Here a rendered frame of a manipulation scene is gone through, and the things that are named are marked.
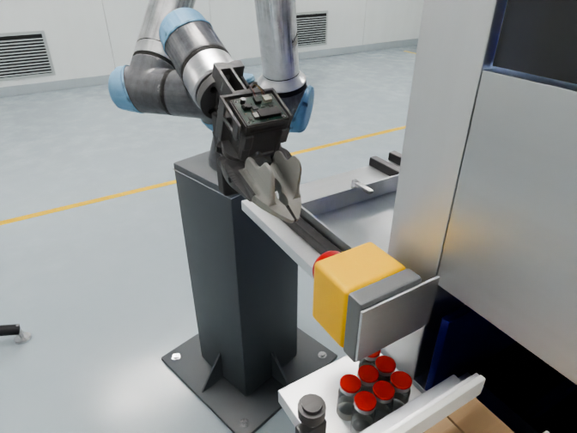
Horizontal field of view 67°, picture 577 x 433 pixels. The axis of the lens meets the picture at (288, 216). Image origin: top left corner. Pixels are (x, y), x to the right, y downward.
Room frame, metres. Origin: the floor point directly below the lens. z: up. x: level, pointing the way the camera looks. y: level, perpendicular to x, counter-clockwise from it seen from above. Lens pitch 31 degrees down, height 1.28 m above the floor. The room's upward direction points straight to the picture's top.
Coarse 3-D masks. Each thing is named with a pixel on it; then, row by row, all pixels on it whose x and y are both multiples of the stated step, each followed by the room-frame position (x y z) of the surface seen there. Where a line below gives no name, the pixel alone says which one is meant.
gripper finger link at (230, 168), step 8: (224, 160) 0.49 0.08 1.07; (232, 160) 0.49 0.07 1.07; (224, 168) 0.48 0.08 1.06; (232, 168) 0.47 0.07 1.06; (240, 168) 0.48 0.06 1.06; (224, 176) 0.48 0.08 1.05; (232, 176) 0.47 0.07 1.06; (240, 176) 0.47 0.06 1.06; (232, 184) 0.46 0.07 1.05; (240, 184) 0.46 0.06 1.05; (240, 192) 0.46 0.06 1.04; (248, 192) 0.45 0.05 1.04; (248, 200) 0.45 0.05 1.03
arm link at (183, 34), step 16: (176, 16) 0.66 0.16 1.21; (192, 16) 0.66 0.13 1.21; (160, 32) 0.67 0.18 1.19; (176, 32) 0.64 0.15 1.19; (192, 32) 0.63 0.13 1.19; (208, 32) 0.64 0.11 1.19; (176, 48) 0.62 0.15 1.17; (192, 48) 0.61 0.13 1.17; (208, 48) 0.60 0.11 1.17; (224, 48) 0.62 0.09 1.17; (176, 64) 0.62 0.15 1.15
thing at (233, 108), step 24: (216, 72) 0.55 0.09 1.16; (240, 72) 0.56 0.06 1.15; (216, 96) 0.56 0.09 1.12; (240, 96) 0.51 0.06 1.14; (264, 96) 0.51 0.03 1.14; (216, 120) 0.51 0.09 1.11; (240, 120) 0.48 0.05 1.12; (264, 120) 0.48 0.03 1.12; (288, 120) 0.49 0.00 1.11; (216, 144) 0.51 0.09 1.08; (240, 144) 0.48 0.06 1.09; (264, 144) 0.50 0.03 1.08
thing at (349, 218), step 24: (336, 192) 0.69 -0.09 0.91; (360, 192) 0.72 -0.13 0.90; (384, 192) 0.75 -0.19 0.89; (312, 216) 0.61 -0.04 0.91; (336, 216) 0.66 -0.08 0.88; (360, 216) 0.66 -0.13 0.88; (384, 216) 0.66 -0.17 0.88; (336, 240) 0.55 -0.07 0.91; (360, 240) 0.59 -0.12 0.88; (384, 240) 0.59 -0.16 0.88
